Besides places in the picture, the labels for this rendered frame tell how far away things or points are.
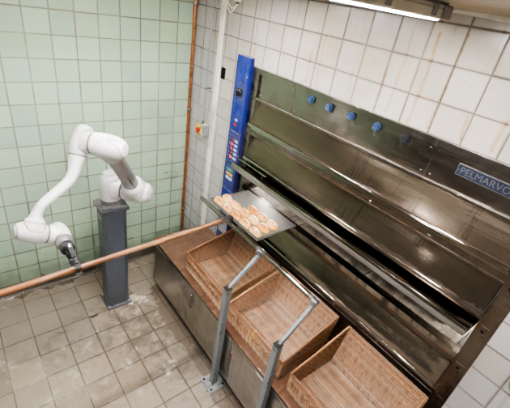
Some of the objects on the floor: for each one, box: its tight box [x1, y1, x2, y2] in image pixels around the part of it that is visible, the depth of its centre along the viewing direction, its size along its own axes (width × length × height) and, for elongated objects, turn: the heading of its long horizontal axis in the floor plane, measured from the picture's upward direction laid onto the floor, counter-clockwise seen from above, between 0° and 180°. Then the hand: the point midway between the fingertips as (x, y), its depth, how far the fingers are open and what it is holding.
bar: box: [200, 196, 321, 408], centre depth 252 cm, size 31×127×118 cm, turn 23°
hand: (77, 267), depth 189 cm, fingers closed on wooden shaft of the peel, 3 cm apart
